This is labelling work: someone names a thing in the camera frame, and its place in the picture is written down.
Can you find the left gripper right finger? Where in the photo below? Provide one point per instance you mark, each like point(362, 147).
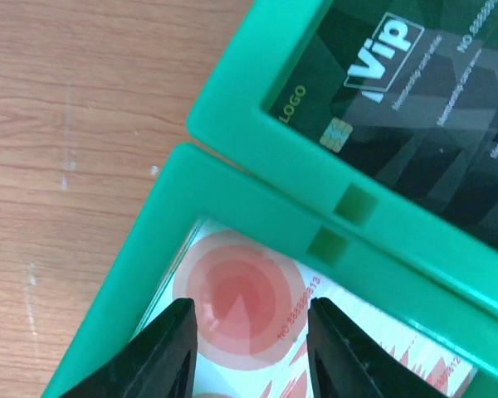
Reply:
point(345, 362)

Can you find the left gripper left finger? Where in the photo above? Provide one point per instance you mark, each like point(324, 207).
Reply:
point(160, 361)

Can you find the green bin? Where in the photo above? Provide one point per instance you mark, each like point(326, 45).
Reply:
point(195, 185)
point(232, 116)

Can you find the red white card stack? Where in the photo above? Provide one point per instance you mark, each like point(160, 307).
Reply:
point(251, 306)

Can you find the black card stack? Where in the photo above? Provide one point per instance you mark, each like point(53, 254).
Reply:
point(407, 93)

